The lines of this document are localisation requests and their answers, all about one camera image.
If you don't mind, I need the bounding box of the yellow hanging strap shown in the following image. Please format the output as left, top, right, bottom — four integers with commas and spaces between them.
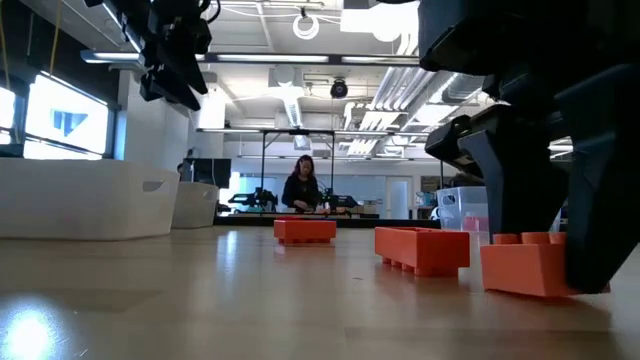
47, 0, 64, 76

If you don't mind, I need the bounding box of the black background table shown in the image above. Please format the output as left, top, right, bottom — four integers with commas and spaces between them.
212, 213, 441, 230

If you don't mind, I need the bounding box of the red toy brick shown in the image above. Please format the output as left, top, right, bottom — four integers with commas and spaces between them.
462, 212, 489, 233

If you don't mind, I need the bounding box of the black ceiling camera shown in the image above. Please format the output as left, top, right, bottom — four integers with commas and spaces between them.
329, 77, 350, 100

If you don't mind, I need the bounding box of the black computer monitor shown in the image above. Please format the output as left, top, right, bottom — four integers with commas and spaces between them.
180, 157, 233, 190

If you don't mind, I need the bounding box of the long ceiling light bar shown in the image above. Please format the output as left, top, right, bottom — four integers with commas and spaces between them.
79, 48, 421, 66

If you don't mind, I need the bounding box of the silver ventilation duct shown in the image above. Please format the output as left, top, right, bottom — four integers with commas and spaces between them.
439, 73, 487, 104

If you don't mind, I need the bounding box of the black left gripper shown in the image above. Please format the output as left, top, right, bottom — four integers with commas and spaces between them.
138, 0, 214, 112

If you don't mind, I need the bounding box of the white coiled cable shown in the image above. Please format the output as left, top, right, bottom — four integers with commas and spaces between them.
292, 12, 321, 41

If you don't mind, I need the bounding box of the white plastic bin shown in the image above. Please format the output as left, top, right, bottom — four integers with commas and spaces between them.
0, 157, 181, 242
171, 180, 220, 230

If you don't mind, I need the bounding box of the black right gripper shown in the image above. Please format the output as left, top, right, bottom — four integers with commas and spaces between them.
418, 0, 640, 177

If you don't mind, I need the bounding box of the small orange toy brick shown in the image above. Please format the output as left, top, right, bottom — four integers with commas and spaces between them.
480, 231, 611, 299

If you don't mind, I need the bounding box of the clear plastic bin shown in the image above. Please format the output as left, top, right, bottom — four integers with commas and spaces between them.
435, 186, 490, 232

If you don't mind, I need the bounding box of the black background station frame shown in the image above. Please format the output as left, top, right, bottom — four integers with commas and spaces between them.
259, 128, 336, 201

